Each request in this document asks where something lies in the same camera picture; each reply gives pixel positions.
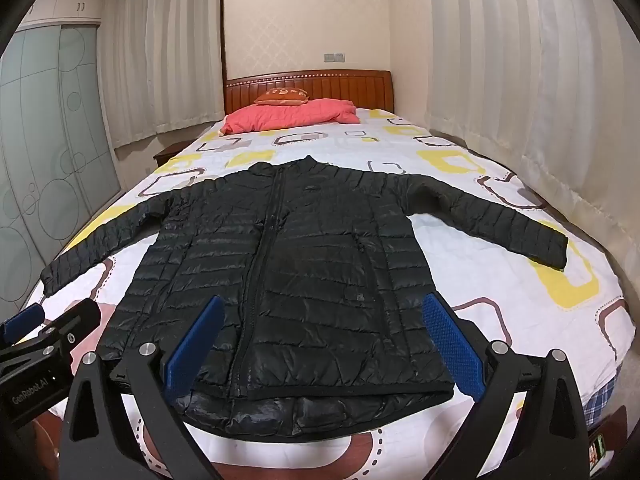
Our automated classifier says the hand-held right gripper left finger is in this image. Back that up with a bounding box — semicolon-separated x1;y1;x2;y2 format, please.
59;295;226;480

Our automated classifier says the black puffer jacket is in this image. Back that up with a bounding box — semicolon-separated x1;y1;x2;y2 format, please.
40;155;569;433

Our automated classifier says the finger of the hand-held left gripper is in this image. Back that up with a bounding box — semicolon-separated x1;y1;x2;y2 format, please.
30;298;101;361
0;304;47;346

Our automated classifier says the cream window curtain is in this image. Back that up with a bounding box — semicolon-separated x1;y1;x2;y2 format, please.
100;0;226;150
427;0;636;281

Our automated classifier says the frosted glass wardrobe door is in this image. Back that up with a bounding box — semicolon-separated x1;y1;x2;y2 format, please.
0;25;123;306

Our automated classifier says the bed with patterned sheet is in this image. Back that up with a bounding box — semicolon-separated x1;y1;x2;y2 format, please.
30;107;628;466

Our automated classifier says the pink pillow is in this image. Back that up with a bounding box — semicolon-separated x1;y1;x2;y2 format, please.
220;98;361;136

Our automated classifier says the small colourful package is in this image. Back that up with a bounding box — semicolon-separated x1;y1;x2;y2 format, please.
589;435;608;476

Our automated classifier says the wooden nightstand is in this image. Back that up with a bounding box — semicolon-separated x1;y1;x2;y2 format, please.
153;142;188;168

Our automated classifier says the small orange cushion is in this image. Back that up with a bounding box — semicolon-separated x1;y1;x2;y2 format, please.
254;86;308;107

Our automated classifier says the wooden headboard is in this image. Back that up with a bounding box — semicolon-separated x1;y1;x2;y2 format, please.
223;70;394;115

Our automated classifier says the blue plaid cloth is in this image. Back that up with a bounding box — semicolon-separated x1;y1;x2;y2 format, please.
585;375;621;428

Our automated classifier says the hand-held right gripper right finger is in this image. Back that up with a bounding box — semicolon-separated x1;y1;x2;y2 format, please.
421;293;592;480

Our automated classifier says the white overhead cabinet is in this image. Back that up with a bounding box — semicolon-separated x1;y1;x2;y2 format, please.
15;0;108;31

